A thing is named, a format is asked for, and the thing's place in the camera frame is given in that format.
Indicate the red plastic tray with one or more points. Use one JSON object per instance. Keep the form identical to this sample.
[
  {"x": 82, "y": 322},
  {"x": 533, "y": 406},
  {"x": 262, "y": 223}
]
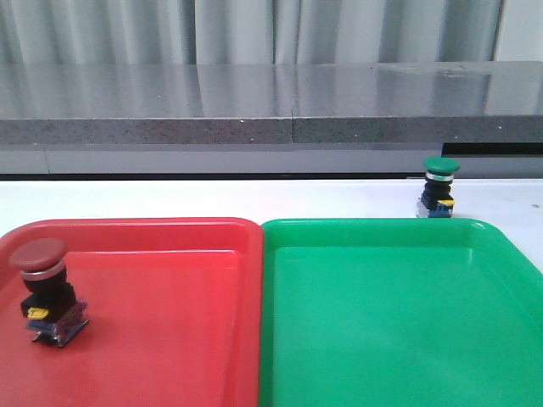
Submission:
[{"x": 174, "y": 308}]

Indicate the grey stone counter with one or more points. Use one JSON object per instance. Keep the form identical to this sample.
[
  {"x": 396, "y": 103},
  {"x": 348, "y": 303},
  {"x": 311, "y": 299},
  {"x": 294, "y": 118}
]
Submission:
[{"x": 270, "y": 120}]

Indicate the white pleated curtain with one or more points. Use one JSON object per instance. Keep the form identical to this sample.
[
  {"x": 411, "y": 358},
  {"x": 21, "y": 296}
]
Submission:
[{"x": 248, "y": 32}]

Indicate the green mushroom push button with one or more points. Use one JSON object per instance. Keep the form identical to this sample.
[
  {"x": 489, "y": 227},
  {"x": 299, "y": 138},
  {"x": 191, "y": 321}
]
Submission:
[{"x": 436, "y": 200}]

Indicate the green plastic tray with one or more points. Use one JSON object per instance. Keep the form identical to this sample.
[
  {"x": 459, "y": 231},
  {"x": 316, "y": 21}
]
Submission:
[{"x": 400, "y": 312}]

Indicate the red mushroom push button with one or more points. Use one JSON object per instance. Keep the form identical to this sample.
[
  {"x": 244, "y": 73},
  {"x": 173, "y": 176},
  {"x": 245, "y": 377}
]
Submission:
[{"x": 52, "y": 310}]

